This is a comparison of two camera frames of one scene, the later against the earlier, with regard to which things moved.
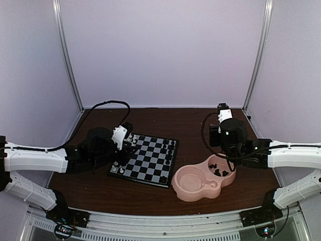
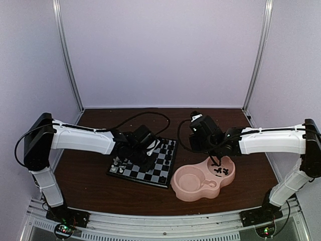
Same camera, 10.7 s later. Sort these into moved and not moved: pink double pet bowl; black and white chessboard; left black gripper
Moved: left black gripper
Not moved: pink double pet bowl; black and white chessboard
